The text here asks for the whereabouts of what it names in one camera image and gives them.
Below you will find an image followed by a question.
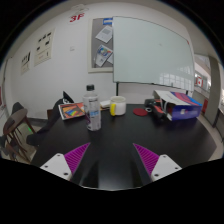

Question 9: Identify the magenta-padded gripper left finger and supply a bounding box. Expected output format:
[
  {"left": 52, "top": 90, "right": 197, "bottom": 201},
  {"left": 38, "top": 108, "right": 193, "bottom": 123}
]
[{"left": 39, "top": 142, "right": 98, "bottom": 189}]

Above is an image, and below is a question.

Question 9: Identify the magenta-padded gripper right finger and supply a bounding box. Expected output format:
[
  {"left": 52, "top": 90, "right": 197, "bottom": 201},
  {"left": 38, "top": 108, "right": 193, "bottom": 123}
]
[{"left": 128, "top": 143, "right": 183, "bottom": 188}]

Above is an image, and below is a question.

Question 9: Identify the clear black-capped water bottle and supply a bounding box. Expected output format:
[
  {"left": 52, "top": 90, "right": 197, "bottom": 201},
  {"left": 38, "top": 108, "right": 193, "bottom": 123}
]
[{"left": 82, "top": 84, "right": 102, "bottom": 132}]

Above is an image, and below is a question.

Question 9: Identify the flat round red coaster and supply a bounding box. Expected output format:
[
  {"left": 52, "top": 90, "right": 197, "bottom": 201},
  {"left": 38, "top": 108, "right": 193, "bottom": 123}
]
[{"left": 132, "top": 107, "right": 149, "bottom": 117}]

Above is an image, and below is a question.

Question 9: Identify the colourful printed book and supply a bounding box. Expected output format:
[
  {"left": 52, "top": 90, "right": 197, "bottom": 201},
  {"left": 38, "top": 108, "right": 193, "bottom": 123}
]
[{"left": 58, "top": 102, "right": 86, "bottom": 121}]

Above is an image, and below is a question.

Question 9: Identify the black red hand tool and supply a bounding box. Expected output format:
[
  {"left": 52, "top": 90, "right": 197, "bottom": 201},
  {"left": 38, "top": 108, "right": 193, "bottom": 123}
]
[{"left": 144, "top": 98, "right": 166, "bottom": 120}]

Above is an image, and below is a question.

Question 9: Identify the black skull-print flag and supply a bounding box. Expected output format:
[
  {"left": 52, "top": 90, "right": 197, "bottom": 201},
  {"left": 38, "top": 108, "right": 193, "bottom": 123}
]
[{"left": 49, "top": 90, "right": 75, "bottom": 114}]

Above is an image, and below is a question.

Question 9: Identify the small white box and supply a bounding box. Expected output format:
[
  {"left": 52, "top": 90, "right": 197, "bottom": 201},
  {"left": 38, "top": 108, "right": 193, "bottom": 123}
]
[{"left": 99, "top": 99, "right": 112, "bottom": 110}]

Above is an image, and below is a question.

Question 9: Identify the white blue cardboard box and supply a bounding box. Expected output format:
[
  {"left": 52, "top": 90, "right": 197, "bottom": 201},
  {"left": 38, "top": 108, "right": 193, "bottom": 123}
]
[{"left": 153, "top": 89, "right": 203, "bottom": 122}]

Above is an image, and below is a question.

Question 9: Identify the brown wooden chair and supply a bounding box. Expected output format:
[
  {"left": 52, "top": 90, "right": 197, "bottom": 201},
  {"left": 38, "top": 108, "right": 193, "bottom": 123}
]
[{"left": 2, "top": 101, "right": 37, "bottom": 158}]

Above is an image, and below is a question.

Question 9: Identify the red white flag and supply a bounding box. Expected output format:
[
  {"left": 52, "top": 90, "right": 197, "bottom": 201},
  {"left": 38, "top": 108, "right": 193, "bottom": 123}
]
[{"left": 196, "top": 76, "right": 205, "bottom": 88}]

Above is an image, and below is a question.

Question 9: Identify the colourful sheet on notice board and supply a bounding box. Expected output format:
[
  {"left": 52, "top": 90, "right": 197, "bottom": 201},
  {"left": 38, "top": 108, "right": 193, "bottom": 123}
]
[{"left": 95, "top": 44, "right": 114, "bottom": 68}]

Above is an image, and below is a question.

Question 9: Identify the large whiteboard on stand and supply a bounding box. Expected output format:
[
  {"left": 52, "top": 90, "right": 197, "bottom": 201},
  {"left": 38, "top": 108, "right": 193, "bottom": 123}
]
[{"left": 112, "top": 15, "right": 196, "bottom": 98}]

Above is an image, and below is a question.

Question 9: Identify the grey framed notice board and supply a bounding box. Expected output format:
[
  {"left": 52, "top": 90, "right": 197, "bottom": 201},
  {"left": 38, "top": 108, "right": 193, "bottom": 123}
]
[{"left": 87, "top": 17, "right": 115, "bottom": 74}]

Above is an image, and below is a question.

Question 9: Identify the white sheet on notice board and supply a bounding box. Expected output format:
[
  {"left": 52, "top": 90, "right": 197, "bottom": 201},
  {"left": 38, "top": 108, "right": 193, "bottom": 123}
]
[{"left": 95, "top": 25, "right": 114, "bottom": 44}]

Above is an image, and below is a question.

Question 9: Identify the white mug yellow handle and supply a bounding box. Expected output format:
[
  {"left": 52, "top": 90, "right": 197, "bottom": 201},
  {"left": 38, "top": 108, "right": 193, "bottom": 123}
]
[{"left": 109, "top": 95, "right": 127, "bottom": 117}]

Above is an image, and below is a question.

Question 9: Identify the small white wall poster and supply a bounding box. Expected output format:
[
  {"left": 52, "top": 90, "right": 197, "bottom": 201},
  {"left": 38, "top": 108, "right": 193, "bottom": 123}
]
[{"left": 20, "top": 51, "right": 32, "bottom": 75}]

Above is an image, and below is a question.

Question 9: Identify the large white wall poster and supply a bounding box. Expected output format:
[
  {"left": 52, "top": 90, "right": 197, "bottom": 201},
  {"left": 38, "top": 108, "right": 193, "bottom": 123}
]
[{"left": 33, "top": 29, "right": 55, "bottom": 67}]

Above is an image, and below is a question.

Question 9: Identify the red-lettered wall sign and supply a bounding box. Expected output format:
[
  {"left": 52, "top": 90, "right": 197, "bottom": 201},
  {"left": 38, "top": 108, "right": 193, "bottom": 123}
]
[{"left": 68, "top": 12, "right": 86, "bottom": 25}]

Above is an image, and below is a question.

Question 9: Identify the white wall-mounted fixture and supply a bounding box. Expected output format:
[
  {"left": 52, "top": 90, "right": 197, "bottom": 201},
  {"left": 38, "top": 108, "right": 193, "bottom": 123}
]
[{"left": 71, "top": 3, "right": 90, "bottom": 15}]

